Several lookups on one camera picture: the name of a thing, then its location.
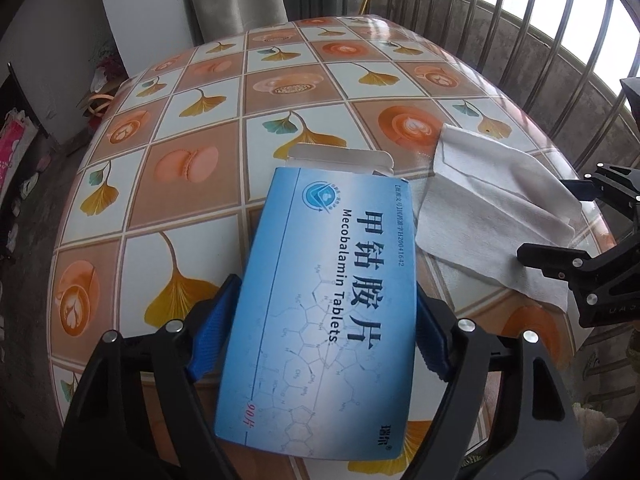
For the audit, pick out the metal window railing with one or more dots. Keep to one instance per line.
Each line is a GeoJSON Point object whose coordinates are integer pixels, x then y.
{"type": "Point", "coordinates": [525, 27]}

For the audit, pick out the pink floral blanket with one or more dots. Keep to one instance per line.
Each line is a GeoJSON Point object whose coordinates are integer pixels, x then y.
{"type": "Point", "coordinates": [12, 150]}

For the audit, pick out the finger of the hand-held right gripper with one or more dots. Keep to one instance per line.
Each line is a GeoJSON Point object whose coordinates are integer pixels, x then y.
{"type": "Point", "coordinates": [615, 182]}
{"type": "Point", "coordinates": [600, 280]}

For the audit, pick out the black metal bed frame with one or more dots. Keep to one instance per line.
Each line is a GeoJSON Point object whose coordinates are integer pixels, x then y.
{"type": "Point", "coordinates": [25, 95]}

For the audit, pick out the flower bouquet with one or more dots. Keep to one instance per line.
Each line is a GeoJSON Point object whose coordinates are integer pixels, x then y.
{"type": "Point", "coordinates": [107, 65]}

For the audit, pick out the person's white fluffy robe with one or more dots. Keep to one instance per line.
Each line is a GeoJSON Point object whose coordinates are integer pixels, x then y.
{"type": "Point", "coordinates": [582, 417]}

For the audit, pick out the blue medicine box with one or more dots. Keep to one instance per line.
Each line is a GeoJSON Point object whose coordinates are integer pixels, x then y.
{"type": "Point", "coordinates": [325, 285]}

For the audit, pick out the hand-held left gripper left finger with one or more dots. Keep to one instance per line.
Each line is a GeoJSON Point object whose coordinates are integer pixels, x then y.
{"type": "Point", "coordinates": [215, 325]}

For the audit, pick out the white paper napkin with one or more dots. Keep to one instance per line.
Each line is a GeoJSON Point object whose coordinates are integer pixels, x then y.
{"type": "Point", "coordinates": [490, 210]}

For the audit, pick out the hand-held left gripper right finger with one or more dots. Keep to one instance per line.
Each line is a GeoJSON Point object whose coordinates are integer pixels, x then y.
{"type": "Point", "coordinates": [430, 340]}

